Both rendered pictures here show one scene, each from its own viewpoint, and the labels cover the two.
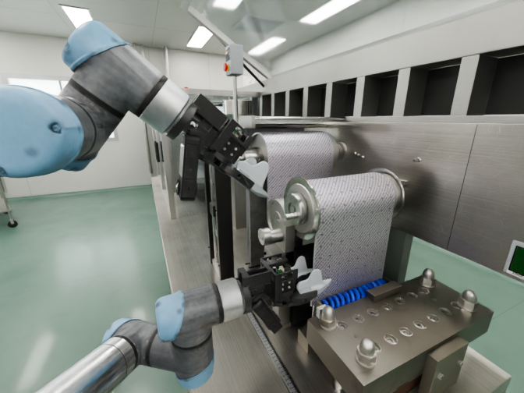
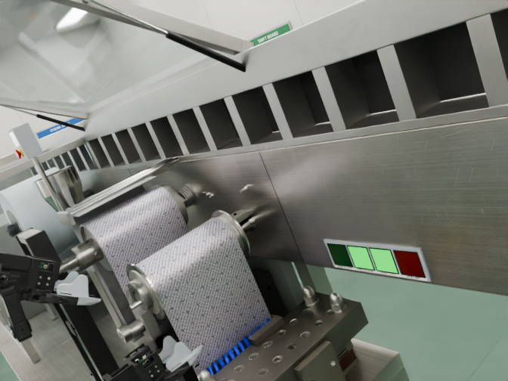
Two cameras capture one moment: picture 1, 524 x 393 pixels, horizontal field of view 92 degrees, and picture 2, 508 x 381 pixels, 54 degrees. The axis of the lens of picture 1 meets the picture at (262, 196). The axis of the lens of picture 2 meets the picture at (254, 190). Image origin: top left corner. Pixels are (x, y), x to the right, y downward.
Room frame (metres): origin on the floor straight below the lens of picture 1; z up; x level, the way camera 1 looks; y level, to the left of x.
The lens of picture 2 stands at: (-0.56, -0.26, 1.64)
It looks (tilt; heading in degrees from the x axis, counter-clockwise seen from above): 14 degrees down; 352
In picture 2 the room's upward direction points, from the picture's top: 23 degrees counter-clockwise
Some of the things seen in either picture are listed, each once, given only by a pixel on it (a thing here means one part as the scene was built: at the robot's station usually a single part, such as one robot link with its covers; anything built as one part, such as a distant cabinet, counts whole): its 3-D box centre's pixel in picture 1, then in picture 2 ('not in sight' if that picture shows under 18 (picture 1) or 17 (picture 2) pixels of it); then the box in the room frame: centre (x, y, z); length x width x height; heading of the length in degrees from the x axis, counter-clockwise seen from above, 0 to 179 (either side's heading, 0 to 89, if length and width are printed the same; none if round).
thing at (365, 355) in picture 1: (366, 349); not in sight; (0.35, -0.19, 1.05); 0.04 x 0.04 x 0.04
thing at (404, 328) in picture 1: (400, 325); (284, 356); (0.46, -0.31, 1.00); 0.40 x 0.16 x 0.06; 115
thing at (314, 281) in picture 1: (315, 280); (183, 353); (0.47, -0.12, 1.11); 0.09 x 0.03 x 0.06; 106
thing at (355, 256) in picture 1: (352, 260); (222, 316); (0.55, -0.22, 1.11); 0.23 x 0.01 x 0.18; 115
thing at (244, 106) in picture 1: (237, 107); (57, 181); (1.25, 0.11, 1.50); 0.14 x 0.14 x 0.06
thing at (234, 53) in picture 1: (231, 61); (23, 143); (1.06, 0.11, 1.66); 0.07 x 0.07 x 0.10; 24
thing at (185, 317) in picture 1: (189, 312); not in sight; (0.38, 0.13, 1.11); 0.11 x 0.08 x 0.09; 115
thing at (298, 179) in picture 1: (300, 207); (145, 291); (0.55, -0.09, 1.25); 0.15 x 0.01 x 0.15; 25
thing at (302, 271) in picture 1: (301, 267); (172, 347); (0.52, -0.09, 1.11); 0.09 x 0.03 x 0.06; 124
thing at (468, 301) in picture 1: (469, 298); (336, 300); (0.48, -0.48, 1.05); 0.04 x 0.04 x 0.04
